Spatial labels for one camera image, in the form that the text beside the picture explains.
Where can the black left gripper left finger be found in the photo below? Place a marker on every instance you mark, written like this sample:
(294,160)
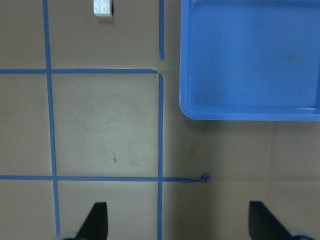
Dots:
(95,226)

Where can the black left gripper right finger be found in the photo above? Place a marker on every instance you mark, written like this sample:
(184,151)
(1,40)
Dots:
(263,225)

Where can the white building block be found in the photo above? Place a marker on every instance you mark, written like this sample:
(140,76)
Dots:
(103,8)

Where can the blue plastic tray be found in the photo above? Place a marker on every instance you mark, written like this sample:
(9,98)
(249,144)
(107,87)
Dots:
(250,60)

